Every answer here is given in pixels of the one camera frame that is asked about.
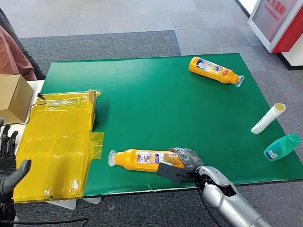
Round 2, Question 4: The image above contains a red and white sign stand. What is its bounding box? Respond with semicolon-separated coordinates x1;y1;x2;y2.
247;0;303;54

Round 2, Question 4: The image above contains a white tube bottle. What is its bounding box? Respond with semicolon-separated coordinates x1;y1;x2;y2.
250;103;286;135

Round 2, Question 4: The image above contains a green table mat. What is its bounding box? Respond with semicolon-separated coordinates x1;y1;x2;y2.
40;52;303;198

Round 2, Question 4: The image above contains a yellow labelled plastic bottle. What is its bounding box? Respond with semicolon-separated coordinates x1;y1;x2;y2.
107;148;185;174
188;56;244;87

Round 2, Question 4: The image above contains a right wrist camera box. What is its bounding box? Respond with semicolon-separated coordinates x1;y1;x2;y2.
157;161;197;184

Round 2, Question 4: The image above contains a thin black cable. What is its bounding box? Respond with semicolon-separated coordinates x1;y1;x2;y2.
0;93;47;128

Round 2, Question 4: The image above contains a teal plastic bottle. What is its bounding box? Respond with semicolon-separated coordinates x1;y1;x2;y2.
264;134;303;163

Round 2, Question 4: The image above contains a brown cardboard box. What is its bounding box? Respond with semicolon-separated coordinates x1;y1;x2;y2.
0;74;34;125

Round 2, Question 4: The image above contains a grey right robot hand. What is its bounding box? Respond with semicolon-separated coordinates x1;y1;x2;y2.
169;147;204;172

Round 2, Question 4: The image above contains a yellow film wrapped box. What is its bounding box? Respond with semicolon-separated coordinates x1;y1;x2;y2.
13;89;105;204

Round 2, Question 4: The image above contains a white paper sheet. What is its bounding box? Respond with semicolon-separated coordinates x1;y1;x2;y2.
46;196;102;210

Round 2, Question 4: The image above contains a seated person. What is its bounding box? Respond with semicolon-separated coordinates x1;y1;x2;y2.
0;26;38;81

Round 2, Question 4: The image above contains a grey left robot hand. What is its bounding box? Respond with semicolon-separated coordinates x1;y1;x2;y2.
0;119;32;203

